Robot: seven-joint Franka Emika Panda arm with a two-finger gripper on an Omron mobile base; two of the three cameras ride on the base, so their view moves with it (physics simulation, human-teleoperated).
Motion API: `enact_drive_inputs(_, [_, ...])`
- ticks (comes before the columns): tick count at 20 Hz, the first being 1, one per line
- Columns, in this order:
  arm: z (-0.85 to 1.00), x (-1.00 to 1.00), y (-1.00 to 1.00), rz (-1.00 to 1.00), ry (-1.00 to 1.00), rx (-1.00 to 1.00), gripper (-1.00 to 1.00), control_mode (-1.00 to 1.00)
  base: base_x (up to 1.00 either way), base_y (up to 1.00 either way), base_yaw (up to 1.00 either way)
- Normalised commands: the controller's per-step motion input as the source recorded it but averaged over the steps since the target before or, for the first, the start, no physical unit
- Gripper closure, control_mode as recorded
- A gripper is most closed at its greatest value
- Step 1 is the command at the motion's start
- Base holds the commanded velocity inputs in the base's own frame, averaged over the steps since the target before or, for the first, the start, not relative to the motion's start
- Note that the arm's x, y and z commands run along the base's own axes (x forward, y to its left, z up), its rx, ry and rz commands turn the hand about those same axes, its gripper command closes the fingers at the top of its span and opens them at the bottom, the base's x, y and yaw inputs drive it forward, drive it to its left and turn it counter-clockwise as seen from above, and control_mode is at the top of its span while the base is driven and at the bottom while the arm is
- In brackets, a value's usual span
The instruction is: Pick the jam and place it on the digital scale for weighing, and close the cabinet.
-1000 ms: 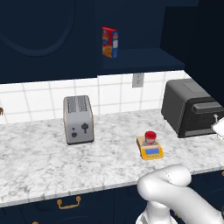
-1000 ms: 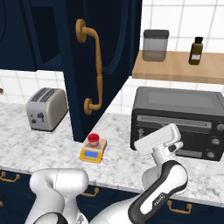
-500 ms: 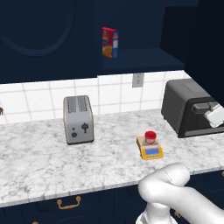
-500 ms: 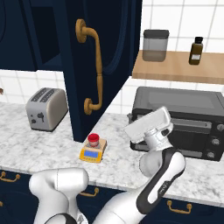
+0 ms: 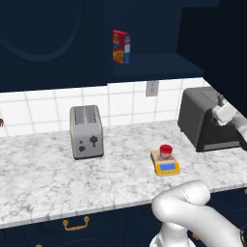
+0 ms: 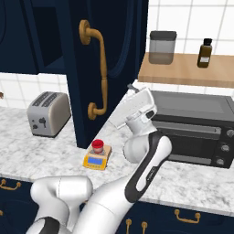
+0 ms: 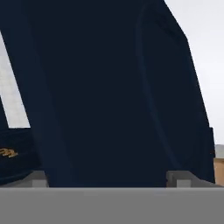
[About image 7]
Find tan wooden cabinet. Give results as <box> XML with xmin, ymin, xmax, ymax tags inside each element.
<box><xmin>213</xmin><ymin>157</ymin><xmax>224</xmax><ymax>187</ymax></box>

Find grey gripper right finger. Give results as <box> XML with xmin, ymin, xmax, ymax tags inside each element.
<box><xmin>165</xmin><ymin>170</ymin><xmax>223</xmax><ymax>188</ymax></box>

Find gold cabinet handle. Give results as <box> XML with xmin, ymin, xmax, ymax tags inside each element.
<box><xmin>0</xmin><ymin>147</ymin><xmax>19</xmax><ymax>158</ymax></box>

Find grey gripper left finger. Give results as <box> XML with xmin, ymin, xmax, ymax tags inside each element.
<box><xmin>2</xmin><ymin>170</ymin><xmax>49</xmax><ymax>188</ymax></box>

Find navy cabinet front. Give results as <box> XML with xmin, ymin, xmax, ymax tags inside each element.
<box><xmin>0</xmin><ymin>99</ymin><xmax>43</xmax><ymax>186</ymax></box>

